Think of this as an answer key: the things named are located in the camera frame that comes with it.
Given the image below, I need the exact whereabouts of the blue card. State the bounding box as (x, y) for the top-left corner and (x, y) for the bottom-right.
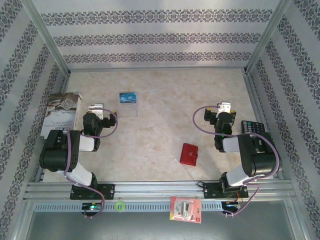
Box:
(119, 91), (139, 105)

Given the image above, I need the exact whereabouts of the red card holder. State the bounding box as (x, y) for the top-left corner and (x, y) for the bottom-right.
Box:
(179, 142), (199, 166)

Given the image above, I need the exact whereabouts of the black remote control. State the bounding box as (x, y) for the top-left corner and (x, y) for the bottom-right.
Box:
(240, 120), (267, 136)

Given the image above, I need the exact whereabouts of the paperback book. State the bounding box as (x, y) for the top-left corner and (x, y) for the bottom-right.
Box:
(39, 91), (83, 138)

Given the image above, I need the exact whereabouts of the green tape roll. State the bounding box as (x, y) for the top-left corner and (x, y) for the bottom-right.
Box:
(114, 199), (127, 213)

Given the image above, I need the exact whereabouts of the red blister pack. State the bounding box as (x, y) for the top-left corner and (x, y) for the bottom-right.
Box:
(169, 195), (203, 224)

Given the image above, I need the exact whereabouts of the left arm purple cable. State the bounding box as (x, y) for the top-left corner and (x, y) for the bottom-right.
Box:
(63, 106), (119, 220)

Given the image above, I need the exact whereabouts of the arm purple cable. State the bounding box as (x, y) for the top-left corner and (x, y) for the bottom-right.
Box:
(192, 104), (280, 218)
(63, 106), (119, 220)

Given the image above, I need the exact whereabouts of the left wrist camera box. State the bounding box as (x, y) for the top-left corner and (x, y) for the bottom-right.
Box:
(88, 102), (104, 120)

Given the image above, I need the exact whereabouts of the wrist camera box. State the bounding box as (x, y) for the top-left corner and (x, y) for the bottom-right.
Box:
(216, 101), (232, 118)
(88, 102), (104, 120)

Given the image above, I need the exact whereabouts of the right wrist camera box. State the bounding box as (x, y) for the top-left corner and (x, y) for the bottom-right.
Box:
(216, 101), (232, 118)

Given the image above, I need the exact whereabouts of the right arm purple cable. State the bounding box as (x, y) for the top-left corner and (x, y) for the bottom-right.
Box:
(192, 104), (280, 218)

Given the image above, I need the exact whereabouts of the aluminium frame rail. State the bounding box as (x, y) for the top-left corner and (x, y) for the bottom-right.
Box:
(34, 71), (72, 182)
(67, 65), (248, 74)
(241, 70), (286, 181)

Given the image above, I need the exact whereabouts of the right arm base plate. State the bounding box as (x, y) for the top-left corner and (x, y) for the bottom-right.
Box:
(201, 182), (250, 200)

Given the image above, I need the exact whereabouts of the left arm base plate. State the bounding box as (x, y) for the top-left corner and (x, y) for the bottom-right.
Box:
(69, 183), (116, 201)

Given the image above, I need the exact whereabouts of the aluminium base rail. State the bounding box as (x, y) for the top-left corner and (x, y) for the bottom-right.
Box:
(23, 180), (297, 201)

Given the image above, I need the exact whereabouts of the aluminium frame post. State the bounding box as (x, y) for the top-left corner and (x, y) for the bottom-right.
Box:
(19, 0), (72, 76)
(243, 0), (294, 76)

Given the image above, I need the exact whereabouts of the slotted metal cable duct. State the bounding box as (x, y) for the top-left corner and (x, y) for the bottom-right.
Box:
(33, 201), (225, 213)

